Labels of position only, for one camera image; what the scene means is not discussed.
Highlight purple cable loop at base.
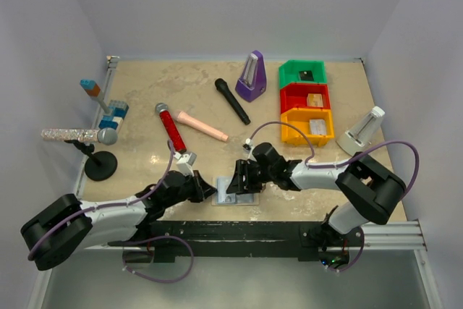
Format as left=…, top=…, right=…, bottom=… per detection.
left=122, top=234, right=197, bottom=284

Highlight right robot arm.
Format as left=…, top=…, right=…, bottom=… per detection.
left=226, top=143, right=406, bottom=247

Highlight wooden block in red bin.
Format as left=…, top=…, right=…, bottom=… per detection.
left=307, top=93, right=324, bottom=109

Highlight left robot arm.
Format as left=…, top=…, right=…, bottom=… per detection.
left=20, top=171, right=217, bottom=271

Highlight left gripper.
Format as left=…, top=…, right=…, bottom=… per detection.
left=164, top=169, right=218, bottom=208

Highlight blue toy brick tower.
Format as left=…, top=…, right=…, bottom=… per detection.
left=80, top=79, right=129, bottom=133

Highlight purple metronome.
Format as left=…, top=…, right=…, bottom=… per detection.
left=235, top=50, right=267, bottom=103

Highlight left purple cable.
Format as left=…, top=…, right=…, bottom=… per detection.
left=27, top=138, right=182, bottom=261

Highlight black microphone stand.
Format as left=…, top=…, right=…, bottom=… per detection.
left=65, top=140, right=118, bottom=182

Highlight beige leather card holder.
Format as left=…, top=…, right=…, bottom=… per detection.
left=211, top=176, right=260, bottom=208

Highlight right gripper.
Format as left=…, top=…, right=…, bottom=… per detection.
left=226, top=158, right=276, bottom=195

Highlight black item in green bin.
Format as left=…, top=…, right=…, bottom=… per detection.
left=299, top=70, right=314, bottom=82

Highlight silver glitter microphone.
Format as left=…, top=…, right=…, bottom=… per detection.
left=41, top=128, right=118, bottom=145

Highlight pink microphone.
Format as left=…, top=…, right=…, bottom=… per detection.
left=171, top=111, right=229, bottom=142

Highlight yellow storage bin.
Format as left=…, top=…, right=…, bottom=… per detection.
left=281, top=108, right=335, bottom=147

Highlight red glitter microphone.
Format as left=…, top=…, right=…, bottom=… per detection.
left=155, top=103, right=187, bottom=154

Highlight red storage bin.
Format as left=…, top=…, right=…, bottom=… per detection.
left=279, top=82, right=331, bottom=114

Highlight blue credit cards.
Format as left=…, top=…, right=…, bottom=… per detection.
left=216, top=177, right=256, bottom=205

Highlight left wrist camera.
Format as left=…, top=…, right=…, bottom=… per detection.
left=174, top=151, right=197, bottom=176

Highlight card stack in yellow bin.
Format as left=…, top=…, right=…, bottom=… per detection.
left=309, top=119, right=327, bottom=136

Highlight green storage bin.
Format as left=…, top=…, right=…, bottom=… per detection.
left=279, top=60, right=327, bottom=89

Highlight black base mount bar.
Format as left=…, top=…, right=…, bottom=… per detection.
left=125, top=221, right=362, bottom=261

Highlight black microphone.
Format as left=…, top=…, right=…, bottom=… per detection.
left=214, top=78, right=250, bottom=125

